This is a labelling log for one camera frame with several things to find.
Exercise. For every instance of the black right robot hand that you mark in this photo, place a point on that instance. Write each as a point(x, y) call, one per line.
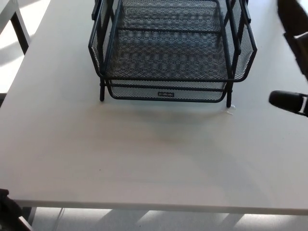
point(284, 99)

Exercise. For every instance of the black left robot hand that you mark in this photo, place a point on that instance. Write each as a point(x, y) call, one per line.
point(8, 209)

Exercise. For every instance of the black mesh drawer tray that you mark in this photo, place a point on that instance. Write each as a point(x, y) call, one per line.
point(168, 55)

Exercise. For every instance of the clear tape scrap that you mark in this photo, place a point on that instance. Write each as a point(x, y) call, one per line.
point(229, 110)

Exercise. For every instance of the black mesh tray with label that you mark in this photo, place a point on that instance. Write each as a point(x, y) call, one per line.
point(192, 92)

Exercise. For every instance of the white side table dark legs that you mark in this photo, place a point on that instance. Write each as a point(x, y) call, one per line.
point(20, 33)

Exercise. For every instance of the black metal tray rack frame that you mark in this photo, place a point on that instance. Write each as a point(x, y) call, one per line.
point(228, 99)

